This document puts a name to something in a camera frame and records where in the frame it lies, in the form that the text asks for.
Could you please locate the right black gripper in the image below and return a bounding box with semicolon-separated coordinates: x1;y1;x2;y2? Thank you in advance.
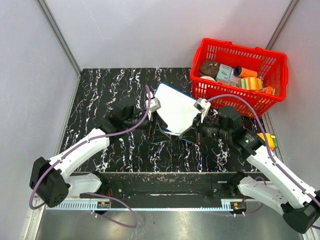
179;113;231;145

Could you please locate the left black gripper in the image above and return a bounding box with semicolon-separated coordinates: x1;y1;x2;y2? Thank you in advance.
124;109;172;144

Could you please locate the blue framed whiteboard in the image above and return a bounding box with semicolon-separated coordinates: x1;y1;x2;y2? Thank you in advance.
154;83;200;134

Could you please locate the red capped whiteboard marker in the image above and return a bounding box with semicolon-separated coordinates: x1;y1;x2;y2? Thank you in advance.
147;125;153;140

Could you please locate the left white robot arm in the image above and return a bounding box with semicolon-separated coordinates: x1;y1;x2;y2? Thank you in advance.
29;97;168;208

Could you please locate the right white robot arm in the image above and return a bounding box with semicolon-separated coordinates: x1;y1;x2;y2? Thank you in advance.
179;103;320;234

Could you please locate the white round lid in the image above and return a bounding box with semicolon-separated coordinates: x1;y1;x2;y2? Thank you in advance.
200;76;215;82

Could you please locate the brown round bun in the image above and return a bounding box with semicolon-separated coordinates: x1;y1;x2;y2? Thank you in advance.
199;60;220;78

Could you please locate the pale pink box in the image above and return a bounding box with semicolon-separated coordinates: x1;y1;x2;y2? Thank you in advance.
229;69;241;87

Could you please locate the teal small box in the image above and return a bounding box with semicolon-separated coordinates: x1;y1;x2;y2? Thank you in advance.
215;64;232;82

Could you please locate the red plastic shopping basket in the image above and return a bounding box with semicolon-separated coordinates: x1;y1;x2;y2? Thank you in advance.
190;38;289;117

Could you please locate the yellow green sponge pack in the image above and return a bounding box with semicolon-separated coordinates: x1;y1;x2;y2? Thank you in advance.
239;77;264;91

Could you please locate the orange tube blue cap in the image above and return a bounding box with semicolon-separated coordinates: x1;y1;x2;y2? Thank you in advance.
234;66;258;78

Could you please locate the orange juice carton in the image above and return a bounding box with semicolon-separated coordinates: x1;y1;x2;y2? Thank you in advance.
257;132;279;151

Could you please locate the orange snack box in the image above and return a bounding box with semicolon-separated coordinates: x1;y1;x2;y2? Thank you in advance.
258;86;275;95

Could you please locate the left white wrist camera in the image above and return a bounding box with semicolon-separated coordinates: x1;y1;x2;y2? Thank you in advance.
146;97;161;120

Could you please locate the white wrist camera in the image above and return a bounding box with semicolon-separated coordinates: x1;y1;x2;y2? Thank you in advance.
194;98;211;122
146;97;161;120

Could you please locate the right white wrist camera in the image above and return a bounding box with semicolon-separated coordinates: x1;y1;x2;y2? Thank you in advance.
194;98;211;122

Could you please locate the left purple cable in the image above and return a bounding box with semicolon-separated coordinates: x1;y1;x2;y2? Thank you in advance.
29;84;153;229

